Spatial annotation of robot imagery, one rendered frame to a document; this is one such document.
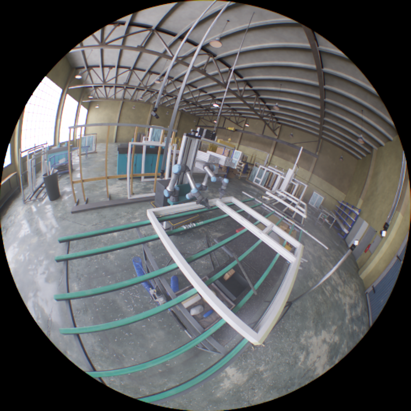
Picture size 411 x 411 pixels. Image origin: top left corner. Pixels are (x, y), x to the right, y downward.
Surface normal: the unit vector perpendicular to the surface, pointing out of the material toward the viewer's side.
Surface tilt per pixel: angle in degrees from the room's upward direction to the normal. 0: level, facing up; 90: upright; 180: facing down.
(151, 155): 90
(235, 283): 0
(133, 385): 0
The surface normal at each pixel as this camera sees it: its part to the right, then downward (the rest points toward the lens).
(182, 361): 0.25, -0.85
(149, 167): 0.63, 0.50
